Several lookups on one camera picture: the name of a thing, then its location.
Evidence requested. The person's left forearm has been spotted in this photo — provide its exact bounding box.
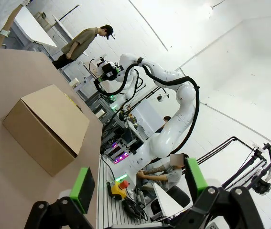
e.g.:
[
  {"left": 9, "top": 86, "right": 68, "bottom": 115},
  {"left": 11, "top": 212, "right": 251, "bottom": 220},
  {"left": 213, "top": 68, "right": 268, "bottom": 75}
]
[{"left": 4, "top": 4, "right": 23, "bottom": 31}]

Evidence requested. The aluminium slotted base plate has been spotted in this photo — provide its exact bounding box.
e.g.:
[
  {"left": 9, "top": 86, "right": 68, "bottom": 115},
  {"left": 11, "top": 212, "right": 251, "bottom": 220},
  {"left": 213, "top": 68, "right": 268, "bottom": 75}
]
[{"left": 97, "top": 155, "right": 155, "bottom": 229}]

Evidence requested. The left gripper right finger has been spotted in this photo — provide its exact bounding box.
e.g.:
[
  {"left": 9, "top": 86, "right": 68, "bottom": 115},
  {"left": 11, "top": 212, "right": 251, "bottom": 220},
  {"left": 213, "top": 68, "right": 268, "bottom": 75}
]
[{"left": 173, "top": 157, "right": 265, "bottom": 229}]

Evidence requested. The black swivel chair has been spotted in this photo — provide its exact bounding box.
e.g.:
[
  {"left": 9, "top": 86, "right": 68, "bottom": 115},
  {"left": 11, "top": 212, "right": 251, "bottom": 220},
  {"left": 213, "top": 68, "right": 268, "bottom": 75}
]
[{"left": 149, "top": 185, "right": 191, "bottom": 215}]

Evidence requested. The yellow emergency stop button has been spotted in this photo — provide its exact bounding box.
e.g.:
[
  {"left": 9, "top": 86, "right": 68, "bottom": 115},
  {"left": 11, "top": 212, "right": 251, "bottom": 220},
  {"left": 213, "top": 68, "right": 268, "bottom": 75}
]
[{"left": 110, "top": 180, "right": 130, "bottom": 201}]

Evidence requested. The black corrugated cable conduit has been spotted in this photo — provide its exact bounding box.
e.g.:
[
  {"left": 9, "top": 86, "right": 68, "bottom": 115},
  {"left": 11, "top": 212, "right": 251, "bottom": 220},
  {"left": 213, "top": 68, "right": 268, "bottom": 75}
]
[{"left": 93, "top": 57, "right": 201, "bottom": 156}]

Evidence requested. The black cable bundle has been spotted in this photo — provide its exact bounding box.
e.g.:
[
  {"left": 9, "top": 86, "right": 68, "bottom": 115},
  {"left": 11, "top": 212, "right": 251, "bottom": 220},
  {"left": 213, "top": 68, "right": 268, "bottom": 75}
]
[{"left": 120, "top": 197, "right": 149, "bottom": 222}]

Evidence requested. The man in olive shirt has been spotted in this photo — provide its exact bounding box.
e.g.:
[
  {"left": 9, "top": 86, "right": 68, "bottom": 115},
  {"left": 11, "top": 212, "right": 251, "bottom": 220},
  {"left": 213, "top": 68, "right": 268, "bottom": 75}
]
[{"left": 52, "top": 24, "right": 116, "bottom": 70}]

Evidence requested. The seated dark haired person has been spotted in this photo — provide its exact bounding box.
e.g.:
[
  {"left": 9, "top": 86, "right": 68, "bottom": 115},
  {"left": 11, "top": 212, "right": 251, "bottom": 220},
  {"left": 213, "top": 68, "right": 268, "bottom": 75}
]
[{"left": 154, "top": 115, "right": 172, "bottom": 134}]

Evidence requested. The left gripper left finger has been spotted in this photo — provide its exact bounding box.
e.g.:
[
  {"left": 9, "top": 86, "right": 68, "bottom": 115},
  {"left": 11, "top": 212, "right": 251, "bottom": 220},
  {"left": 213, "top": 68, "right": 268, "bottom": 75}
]
[{"left": 24, "top": 167, "right": 96, "bottom": 229}]

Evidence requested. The seated person in grey shirt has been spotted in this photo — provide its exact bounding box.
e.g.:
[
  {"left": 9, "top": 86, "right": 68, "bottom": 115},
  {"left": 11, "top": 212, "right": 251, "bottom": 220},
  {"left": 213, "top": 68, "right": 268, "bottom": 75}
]
[{"left": 136, "top": 154, "right": 190, "bottom": 193}]

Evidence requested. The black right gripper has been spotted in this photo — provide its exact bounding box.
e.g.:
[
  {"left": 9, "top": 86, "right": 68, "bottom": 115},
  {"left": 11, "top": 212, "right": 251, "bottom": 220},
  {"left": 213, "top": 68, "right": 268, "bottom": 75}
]
[{"left": 100, "top": 63, "right": 124, "bottom": 81}]

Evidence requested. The brown cardboard box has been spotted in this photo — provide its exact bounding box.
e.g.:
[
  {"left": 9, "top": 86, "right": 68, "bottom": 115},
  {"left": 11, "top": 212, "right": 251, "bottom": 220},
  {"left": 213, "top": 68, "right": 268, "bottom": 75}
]
[{"left": 2, "top": 84, "right": 91, "bottom": 177}]

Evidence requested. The white desk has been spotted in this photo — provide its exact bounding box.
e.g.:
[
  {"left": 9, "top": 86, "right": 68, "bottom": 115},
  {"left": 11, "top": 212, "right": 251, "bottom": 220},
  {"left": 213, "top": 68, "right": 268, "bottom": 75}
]
[{"left": 152, "top": 182, "right": 188, "bottom": 219}]

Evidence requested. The white table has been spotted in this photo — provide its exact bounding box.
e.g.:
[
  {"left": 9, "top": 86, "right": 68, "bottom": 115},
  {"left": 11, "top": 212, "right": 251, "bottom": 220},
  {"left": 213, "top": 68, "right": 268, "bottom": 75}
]
[{"left": 13, "top": 6, "right": 57, "bottom": 48}]

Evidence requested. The black camera rig stand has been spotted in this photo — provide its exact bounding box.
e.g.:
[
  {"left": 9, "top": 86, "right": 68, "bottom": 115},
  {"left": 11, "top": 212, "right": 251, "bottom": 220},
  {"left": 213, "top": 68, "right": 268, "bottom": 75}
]
[{"left": 221, "top": 135, "right": 271, "bottom": 196}]

